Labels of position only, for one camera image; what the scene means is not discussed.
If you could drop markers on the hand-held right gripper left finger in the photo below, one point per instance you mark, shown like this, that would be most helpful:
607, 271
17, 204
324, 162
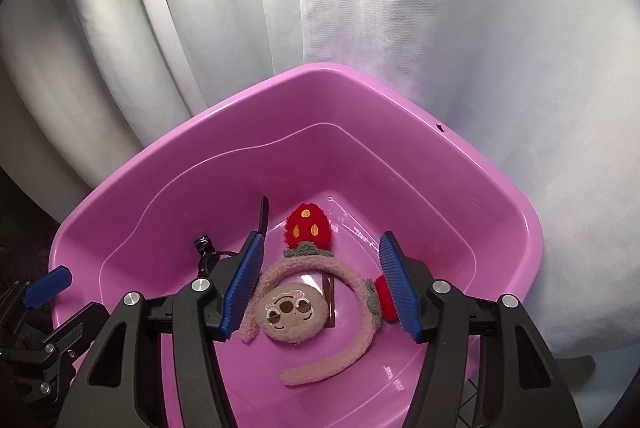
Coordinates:
240, 288

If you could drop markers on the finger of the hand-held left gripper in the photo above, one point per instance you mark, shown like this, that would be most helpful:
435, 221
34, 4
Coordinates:
50, 350
47, 285

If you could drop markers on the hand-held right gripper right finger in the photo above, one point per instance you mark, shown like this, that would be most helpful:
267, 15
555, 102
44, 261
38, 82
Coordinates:
400, 293

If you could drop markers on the sloth plush hair clip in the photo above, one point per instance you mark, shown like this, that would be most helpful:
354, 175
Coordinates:
295, 313

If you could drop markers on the pink strawberry plush headband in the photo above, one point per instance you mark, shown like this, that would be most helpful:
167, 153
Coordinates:
325, 365

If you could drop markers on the pink plastic basin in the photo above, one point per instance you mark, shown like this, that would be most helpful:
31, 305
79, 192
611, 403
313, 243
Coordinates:
350, 168

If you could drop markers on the black checked white tablecloth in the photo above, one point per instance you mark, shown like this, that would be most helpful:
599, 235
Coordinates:
471, 408

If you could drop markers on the white curtain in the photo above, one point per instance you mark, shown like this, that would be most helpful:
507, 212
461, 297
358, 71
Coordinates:
450, 33

